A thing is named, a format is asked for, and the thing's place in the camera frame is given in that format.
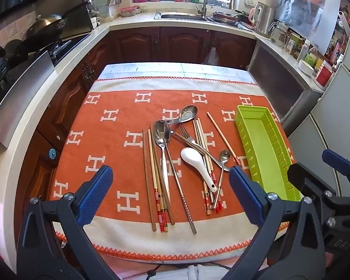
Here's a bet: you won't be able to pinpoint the steel wok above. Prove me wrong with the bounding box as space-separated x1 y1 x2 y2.
26 14 68 45

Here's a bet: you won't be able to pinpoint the steel chopstick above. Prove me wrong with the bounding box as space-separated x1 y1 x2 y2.
165 138 198 235

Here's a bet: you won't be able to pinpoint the white bowl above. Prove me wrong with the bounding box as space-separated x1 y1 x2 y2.
298 59 315 77

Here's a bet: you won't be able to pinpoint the green plastic utensil tray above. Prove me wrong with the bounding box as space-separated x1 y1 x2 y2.
235 104 302 202

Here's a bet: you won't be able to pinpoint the black pot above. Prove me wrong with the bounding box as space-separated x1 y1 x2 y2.
5 39 34 62

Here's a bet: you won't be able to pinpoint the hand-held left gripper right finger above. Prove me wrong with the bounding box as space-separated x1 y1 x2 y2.
222 166 329 280

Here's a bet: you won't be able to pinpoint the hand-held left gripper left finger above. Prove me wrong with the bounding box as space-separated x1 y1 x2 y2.
16 165 119 280

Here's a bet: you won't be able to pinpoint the small steel spoon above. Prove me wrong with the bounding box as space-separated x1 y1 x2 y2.
212 149 231 210

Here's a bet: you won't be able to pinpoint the large spoon wooden handle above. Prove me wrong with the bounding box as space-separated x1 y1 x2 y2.
153 119 173 210

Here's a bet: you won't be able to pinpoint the stainless steel splash panel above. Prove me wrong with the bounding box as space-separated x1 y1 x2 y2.
0 50 56 150

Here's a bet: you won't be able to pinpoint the steel electric kettle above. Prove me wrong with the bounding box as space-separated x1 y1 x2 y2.
250 2 277 35

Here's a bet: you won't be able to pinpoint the steel fork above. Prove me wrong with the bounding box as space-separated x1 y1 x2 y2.
178 123 230 172

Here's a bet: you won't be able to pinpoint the gas stove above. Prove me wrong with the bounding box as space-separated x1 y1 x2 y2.
49 33 91 66

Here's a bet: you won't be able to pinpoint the tall steel stove panel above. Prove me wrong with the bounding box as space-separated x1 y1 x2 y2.
35 0 94 45

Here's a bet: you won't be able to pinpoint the person's light clothing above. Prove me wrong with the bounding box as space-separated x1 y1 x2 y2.
117 263 269 280

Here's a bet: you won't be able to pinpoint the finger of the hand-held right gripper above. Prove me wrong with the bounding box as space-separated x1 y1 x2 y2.
287 163 339 219
322 149 350 199

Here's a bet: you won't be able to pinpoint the hanging white plastic bag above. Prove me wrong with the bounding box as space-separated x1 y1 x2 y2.
203 45 221 66

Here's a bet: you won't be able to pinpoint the wide short-handled steel spoon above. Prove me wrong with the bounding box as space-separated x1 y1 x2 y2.
165 104 199 125

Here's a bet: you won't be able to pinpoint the hanging clear plastic bags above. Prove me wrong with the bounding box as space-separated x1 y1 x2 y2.
276 0 342 53

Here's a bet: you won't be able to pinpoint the white ceramic spoon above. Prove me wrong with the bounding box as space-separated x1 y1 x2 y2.
180 147 219 193

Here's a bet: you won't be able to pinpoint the stack of dishes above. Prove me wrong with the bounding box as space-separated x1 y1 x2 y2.
209 10 243 26

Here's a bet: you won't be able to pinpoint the orange printed blanket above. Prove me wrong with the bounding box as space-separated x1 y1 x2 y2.
48 76 298 261

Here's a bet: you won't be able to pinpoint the steel sink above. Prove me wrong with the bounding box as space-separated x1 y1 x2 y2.
154 11 208 21

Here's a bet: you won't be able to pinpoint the grey refrigerator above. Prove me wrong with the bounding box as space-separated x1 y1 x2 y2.
280 6 350 199

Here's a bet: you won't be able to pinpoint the pink bowl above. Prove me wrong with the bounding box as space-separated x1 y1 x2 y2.
119 6 138 18

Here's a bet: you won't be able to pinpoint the thin orange chopstick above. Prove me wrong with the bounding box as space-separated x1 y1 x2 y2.
206 112 244 172

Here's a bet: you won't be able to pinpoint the glass pitcher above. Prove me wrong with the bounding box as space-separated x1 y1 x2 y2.
269 20 290 48

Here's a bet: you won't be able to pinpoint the green label bottle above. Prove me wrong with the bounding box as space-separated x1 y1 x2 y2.
305 47 320 66

